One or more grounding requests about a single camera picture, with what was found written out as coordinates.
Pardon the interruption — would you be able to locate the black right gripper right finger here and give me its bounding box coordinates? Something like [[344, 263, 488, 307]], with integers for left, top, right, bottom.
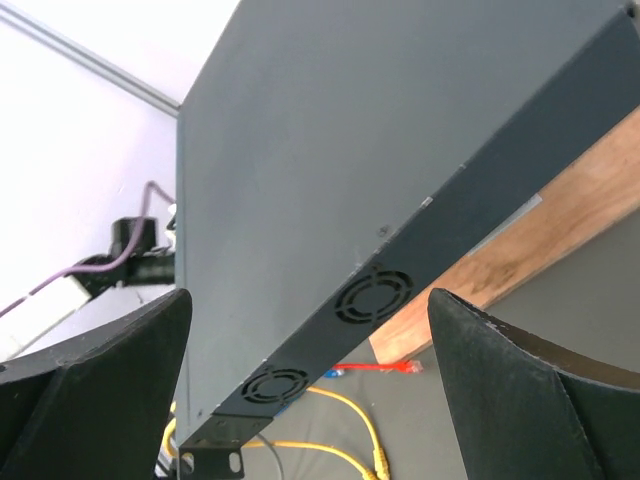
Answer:
[[428, 289, 639, 479]]

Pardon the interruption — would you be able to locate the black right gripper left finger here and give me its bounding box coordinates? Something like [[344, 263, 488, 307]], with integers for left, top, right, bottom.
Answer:
[[1, 289, 192, 480]]

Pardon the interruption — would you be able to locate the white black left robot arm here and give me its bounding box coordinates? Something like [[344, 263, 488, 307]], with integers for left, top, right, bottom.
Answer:
[[1, 217, 176, 361]]

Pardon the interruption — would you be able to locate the wooden base board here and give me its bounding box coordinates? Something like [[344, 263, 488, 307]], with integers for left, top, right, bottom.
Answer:
[[368, 106, 640, 365]]

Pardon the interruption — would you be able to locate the red patch cable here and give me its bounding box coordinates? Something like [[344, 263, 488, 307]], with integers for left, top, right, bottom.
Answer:
[[331, 358, 424, 376]]

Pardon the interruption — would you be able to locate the grey patch cable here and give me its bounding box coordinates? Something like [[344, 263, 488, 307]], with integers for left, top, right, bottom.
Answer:
[[244, 432, 287, 480]]

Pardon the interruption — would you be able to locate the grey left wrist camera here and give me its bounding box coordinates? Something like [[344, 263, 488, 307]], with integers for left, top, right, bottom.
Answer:
[[165, 203, 177, 250]]

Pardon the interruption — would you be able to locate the dark blue network switch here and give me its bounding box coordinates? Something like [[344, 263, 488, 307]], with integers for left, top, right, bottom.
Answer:
[[176, 1, 639, 479]]

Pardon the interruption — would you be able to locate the aluminium frame rail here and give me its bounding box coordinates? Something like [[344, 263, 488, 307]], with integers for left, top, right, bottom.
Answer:
[[1, 1, 180, 118]]

